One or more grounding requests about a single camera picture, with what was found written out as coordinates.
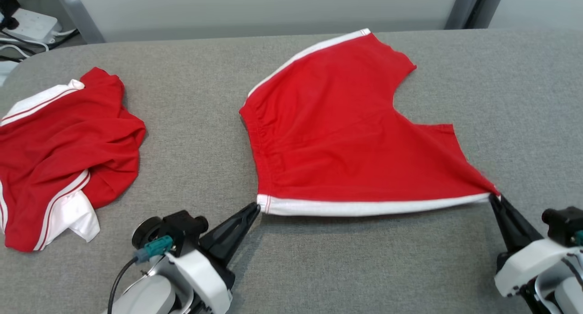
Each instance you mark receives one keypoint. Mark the flat white power strip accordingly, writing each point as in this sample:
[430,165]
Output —
[5,72]

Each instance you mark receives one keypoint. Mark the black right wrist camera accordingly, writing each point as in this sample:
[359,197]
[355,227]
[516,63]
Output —
[562,225]

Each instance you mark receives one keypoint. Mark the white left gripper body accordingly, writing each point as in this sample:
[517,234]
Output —
[205,282]

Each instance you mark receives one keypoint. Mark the white multi-socket power strip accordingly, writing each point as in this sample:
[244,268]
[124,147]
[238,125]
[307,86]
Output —
[34,24]

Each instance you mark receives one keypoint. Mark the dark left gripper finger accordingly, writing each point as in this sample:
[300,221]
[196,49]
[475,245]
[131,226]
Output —
[223,229]
[230,245]

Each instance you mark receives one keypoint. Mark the white partition panel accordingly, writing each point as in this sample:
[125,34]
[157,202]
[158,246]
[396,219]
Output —
[542,4]
[273,8]

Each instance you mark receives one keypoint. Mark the red shorts with white stripes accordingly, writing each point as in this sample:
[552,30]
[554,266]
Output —
[341,136]

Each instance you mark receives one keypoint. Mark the teal camera connector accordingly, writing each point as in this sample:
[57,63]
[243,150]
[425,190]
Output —
[579,238]
[155,249]

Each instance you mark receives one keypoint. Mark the teal right camera connector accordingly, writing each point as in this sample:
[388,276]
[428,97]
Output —
[579,238]

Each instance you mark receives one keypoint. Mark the teal left camera connector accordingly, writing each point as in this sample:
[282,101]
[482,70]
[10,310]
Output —
[155,249]

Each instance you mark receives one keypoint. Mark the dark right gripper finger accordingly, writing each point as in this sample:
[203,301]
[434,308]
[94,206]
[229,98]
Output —
[519,227]
[504,232]

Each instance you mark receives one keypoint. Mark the black power adapter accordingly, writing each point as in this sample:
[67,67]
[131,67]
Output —
[8,6]

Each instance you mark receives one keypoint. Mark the red shirt with white sleeves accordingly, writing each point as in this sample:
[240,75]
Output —
[59,159]

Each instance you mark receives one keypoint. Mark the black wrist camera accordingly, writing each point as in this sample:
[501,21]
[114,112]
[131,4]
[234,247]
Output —
[562,225]
[182,232]

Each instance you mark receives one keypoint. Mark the grey partition post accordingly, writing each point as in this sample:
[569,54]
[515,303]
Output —
[460,11]
[84,22]
[489,6]

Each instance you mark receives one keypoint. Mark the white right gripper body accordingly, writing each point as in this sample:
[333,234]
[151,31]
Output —
[524,268]

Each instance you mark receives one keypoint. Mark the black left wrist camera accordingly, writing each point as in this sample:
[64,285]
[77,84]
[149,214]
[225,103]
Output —
[182,232]

